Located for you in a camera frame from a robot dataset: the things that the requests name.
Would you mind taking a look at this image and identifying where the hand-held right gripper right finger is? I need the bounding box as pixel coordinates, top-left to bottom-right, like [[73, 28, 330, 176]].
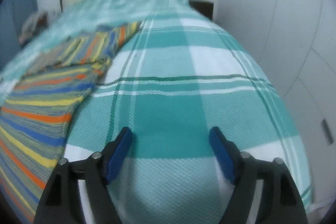
[[209, 126, 307, 224]]

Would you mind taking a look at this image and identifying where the blue curtain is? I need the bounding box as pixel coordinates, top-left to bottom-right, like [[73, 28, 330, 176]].
[[0, 0, 37, 67]]

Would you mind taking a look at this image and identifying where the pile of colourful clothes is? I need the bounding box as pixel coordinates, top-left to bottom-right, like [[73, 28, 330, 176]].
[[18, 11, 49, 46]]

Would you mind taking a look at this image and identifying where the green plaid bedspread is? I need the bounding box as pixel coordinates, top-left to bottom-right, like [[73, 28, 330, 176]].
[[0, 0, 314, 224]]

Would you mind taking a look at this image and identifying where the white wardrobe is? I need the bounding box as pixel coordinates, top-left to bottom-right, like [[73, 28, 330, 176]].
[[213, 0, 336, 214]]

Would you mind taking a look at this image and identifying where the striped knit sweater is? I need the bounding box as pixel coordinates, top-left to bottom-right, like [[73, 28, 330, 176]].
[[0, 21, 143, 223]]

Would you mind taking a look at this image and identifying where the dark wooden nightstand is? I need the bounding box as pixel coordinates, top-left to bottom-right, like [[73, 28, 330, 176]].
[[189, 0, 214, 21]]

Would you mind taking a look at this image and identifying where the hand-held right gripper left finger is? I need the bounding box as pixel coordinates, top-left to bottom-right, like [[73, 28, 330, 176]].
[[33, 126, 133, 224]]

